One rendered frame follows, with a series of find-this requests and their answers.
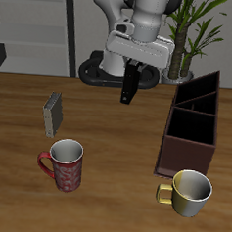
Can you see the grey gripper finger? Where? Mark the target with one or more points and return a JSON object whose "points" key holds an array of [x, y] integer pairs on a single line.
{"points": [[128, 61], [140, 66]]}

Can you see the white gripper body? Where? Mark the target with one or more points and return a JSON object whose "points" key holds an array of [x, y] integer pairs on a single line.
{"points": [[139, 50]]}

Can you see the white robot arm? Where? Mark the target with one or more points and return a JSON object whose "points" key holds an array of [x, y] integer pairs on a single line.
{"points": [[147, 18]]}

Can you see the grey book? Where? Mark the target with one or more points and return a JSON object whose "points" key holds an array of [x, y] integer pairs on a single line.
{"points": [[52, 116]]}

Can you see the dark brown desk caddy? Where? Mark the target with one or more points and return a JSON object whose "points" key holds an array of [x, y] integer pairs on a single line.
{"points": [[187, 152]]}

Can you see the green pot plant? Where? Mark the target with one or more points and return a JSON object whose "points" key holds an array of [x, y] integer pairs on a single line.
{"points": [[178, 50]]}

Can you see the grey shelf unit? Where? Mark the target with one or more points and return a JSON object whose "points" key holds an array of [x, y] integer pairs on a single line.
{"points": [[32, 33]]}

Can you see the red patterned mug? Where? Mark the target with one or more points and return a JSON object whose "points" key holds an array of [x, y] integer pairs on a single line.
{"points": [[66, 173]]}

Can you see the yellow and white mug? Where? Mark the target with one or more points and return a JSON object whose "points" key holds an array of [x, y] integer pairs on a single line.
{"points": [[187, 199]]}

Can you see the flat black base plate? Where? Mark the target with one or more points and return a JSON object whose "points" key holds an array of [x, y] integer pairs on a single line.
{"points": [[88, 74]]}

